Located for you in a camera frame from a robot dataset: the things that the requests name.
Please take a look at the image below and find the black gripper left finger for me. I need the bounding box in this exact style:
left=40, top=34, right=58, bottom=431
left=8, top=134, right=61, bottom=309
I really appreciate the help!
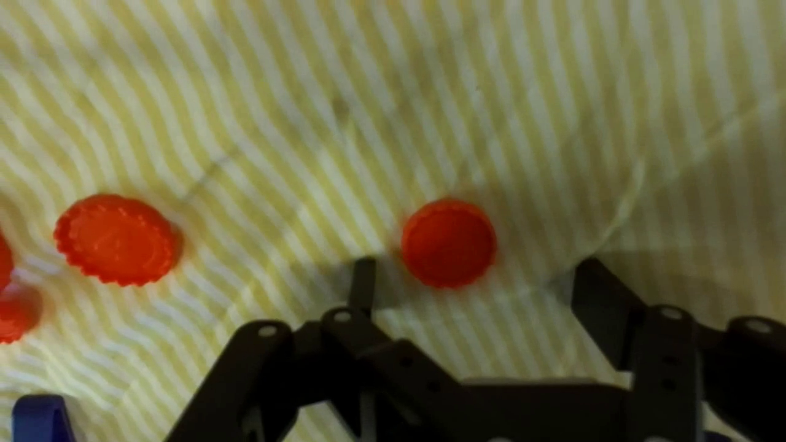
left=165, top=255, right=462, bottom=442

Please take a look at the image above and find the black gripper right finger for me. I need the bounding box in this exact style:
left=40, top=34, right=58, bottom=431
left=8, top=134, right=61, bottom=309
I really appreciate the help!
left=570, top=255, right=786, bottom=442

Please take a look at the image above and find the orange game chip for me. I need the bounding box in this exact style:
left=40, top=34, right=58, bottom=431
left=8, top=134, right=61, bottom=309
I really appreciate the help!
left=397, top=198, right=501, bottom=293
left=52, top=193, right=186, bottom=290
left=0, top=282, right=45, bottom=347

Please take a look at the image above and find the blue gameboard with holes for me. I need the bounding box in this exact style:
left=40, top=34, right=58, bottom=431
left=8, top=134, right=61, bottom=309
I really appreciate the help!
left=9, top=394, right=80, bottom=442

